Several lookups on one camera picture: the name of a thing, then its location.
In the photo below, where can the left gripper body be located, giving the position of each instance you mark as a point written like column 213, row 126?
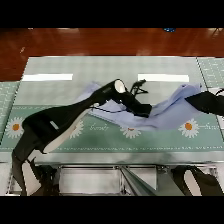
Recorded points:
column 140, row 108

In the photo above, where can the light blue shirt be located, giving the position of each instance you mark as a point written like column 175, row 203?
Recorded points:
column 170, row 111

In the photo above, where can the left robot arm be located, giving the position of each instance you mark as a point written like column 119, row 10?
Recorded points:
column 60, row 120

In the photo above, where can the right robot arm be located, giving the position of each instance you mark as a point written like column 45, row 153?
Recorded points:
column 206, row 101

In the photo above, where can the silver frame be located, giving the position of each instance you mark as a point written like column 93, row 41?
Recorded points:
column 140, row 186

